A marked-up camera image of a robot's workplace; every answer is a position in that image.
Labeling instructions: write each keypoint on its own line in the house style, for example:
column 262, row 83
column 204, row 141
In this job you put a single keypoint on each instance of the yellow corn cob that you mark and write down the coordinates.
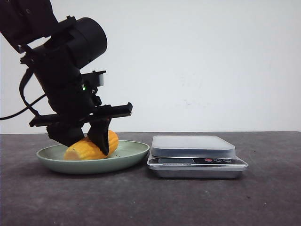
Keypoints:
column 85, row 149

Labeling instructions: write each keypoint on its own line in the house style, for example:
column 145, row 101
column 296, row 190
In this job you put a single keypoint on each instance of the small wrist camera box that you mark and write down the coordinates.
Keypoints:
column 94, row 78

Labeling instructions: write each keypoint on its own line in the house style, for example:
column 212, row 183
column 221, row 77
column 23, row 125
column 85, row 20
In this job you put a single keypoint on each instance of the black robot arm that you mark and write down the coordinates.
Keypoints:
column 32, row 23

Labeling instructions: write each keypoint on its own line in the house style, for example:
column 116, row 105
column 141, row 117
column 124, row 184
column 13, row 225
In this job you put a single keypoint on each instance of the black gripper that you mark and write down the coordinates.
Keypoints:
column 57, row 69

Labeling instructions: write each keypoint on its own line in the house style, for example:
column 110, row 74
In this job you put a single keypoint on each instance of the silver digital kitchen scale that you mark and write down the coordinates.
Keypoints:
column 194, row 157

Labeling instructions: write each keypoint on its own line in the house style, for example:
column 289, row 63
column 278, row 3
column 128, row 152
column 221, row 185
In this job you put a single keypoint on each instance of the light green plate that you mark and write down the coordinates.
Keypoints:
column 127, row 154

